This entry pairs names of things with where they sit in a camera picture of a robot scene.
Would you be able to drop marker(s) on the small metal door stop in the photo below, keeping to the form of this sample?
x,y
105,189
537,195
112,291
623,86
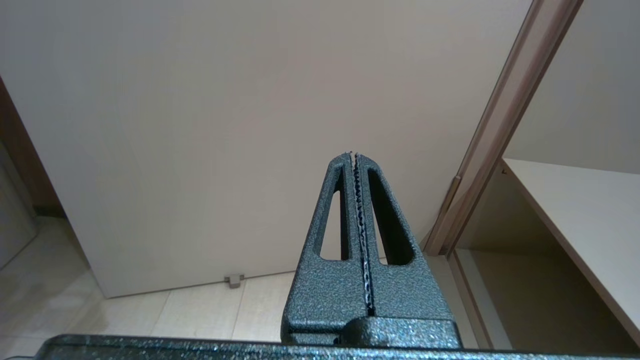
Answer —
x,y
234,280

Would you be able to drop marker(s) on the white door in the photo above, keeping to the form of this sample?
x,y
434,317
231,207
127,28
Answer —
x,y
225,125

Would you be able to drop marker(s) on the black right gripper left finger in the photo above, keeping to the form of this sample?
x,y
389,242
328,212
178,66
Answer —
x,y
320,300

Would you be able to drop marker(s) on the white shelf board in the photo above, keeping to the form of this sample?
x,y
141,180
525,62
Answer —
x,y
590,215

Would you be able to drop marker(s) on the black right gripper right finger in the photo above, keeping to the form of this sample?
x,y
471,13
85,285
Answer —
x,y
410,295

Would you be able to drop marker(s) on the brown door frame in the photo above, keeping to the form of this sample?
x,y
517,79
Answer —
x,y
505,110

